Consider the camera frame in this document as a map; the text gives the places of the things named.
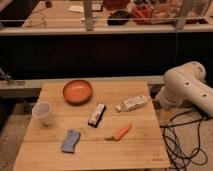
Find orange carrot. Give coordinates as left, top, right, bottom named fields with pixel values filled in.
left=106, top=124, right=132, bottom=141

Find white plastic bottle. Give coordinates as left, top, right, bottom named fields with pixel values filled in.
left=116, top=95, right=148, bottom=112

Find orange wooden bowl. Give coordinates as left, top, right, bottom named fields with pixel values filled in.
left=63, top=80, right=93, bottom=105

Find blue sponge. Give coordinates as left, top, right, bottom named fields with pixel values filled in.
left=61, top=130, right=81, bottom=153

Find white paper sheet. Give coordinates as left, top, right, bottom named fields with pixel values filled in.
left=68, top=5, right=84, bottom=13

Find black floor cables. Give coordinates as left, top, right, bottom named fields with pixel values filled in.
left=160, top=107, right=209, bottom=171

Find grey metal post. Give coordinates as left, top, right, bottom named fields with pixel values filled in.
left=83, top=0, right=93, bottom=31

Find black object on bench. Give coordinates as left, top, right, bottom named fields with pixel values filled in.
left=107, top=10, right=131, bottom=26

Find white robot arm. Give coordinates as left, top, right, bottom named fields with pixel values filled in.
left=156, top=61, right=213, bottom=117

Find white paper cup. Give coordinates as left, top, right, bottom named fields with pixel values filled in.
left=32, top=102, right=53, bottom=126

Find orange box on bench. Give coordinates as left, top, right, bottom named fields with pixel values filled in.
left=131, top=5, right=153, bottom=25

